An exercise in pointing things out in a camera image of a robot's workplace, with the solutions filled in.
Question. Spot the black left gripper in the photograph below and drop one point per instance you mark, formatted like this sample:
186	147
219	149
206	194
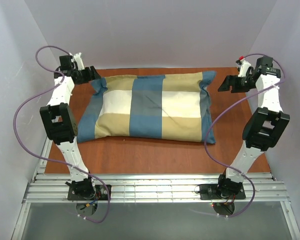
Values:
89	74

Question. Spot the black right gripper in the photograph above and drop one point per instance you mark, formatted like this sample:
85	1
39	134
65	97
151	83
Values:
231	83

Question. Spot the blue beige white patchwork pillowcase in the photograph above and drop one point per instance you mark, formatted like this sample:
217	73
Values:
169	107

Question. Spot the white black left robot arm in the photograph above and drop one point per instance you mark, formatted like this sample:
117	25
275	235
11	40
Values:
60	124

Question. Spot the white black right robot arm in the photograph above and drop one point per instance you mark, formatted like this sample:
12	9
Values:
266	125

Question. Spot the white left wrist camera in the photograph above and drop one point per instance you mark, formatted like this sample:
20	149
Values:
76	62

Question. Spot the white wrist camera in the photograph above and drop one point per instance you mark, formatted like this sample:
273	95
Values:
76	62
244	67

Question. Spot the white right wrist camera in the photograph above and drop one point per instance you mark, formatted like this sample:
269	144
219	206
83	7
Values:
244	67

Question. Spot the aluminium left side rail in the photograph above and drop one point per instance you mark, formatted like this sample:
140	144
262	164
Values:
42	163

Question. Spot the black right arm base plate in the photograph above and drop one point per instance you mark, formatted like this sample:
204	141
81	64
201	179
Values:
211	191

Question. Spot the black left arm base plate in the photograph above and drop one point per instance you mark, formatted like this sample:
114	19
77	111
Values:
89	193

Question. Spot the aluminium front rail frame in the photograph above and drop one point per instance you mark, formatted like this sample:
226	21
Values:
155	188

